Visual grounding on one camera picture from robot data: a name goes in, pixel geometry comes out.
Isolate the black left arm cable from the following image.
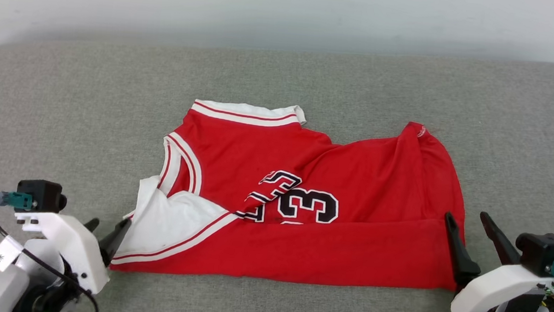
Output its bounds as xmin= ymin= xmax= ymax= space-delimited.
xmin=0 ymin=196 xmax=110 ymax=312

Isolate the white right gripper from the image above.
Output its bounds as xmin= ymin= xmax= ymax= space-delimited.
xmin=436 ymin=207 xmax=554 ymax=312

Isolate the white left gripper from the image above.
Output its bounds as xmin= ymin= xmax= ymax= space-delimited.
xmin=8 ymin=208 xmax=133 ymax=298

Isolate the red basketball jersey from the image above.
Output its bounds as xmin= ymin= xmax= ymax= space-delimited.
xmin=109 ymin=91 xmax=477 ymax=302

